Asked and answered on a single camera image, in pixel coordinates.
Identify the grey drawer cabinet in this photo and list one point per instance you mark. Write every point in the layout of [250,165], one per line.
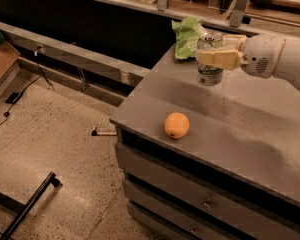
[235,175]

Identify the grey metal bracket right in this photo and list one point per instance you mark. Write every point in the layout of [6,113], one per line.
[238,13]

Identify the green chip bag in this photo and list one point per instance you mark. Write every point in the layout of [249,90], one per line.
[188,32]

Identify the black metal floor bar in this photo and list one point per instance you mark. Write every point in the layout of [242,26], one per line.
[21,210]

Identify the black power adapter with cable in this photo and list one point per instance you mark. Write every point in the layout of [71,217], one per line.
[15,97]

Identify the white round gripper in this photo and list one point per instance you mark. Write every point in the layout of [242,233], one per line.
[261,56]

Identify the orange fruit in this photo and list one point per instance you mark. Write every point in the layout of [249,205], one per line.
[176,125]

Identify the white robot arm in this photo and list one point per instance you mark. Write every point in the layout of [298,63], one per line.
[288,65]

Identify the silver green 7up can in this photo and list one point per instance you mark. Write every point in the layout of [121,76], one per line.
[209,75]

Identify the cardboard box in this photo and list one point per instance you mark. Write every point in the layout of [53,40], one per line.
[9,67]

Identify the grey low shelf rail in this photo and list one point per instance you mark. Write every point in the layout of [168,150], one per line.
[94,74]

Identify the small wooden stick on floor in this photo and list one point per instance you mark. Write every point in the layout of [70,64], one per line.
[96,132]

